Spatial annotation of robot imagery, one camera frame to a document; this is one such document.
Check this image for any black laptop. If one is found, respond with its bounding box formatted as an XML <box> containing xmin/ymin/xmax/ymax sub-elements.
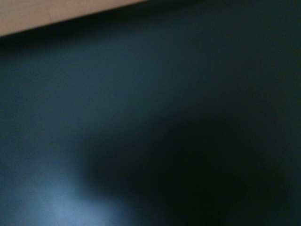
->
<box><xmin>0</xmin><ymin>0</ymin><xmax>301</xmax><ymax>226</ymax></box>

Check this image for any wooden table with black frame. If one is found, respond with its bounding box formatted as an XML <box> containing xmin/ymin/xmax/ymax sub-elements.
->
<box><xmin>0</xmin><ymin>0</ymin><xmax>156</xmax><ymax>38</ymax></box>

